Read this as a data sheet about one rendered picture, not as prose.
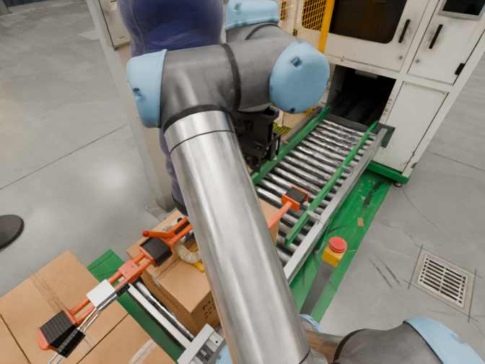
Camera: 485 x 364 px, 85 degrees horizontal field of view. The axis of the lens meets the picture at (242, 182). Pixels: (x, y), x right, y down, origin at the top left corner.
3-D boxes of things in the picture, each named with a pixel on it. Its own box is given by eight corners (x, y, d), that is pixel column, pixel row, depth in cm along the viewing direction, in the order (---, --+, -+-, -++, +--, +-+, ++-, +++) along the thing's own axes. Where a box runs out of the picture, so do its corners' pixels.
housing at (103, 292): (110, 284, 92) (105, 277, 89) (120, 296, 89) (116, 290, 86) (90, 300, 88) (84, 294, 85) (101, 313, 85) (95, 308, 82)
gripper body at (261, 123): (258, 176, 51) (261, 122, 43) (224, 159, 55) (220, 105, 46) (278, 157, 55) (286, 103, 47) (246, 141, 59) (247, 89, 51)
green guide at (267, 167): (319, 110, 273) (321, 102, 267) (329, 113, 269) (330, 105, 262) (216, 204, 183) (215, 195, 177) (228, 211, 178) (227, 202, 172)
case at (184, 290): (224, 219, 174) (220, 175, 146) (274, 254, 156) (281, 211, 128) (149, 290, 141) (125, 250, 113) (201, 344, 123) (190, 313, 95)
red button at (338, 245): (331, 238, 111) (333, 232, 108) (347, 247, 108) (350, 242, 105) (324, 250, 107) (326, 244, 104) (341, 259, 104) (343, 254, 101)
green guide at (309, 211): (372, 128, 250) (374, 119, 244) (382, 131, 246) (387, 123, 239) (283, 245, 160) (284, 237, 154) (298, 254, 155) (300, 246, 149)
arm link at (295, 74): (247, 131, 31) (216, 90, 38) (328, 112, 34) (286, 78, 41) (247, 61, 25) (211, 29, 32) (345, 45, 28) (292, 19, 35)
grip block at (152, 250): (159, 239, 105) (155, 230, 101) (175, 253, 101) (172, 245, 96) (141, 253, 100) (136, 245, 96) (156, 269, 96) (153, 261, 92)
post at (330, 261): (296, 321, 181) (331, 238, 111) (305, 327, 179) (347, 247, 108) (291, 328, 178) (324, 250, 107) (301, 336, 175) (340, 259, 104)
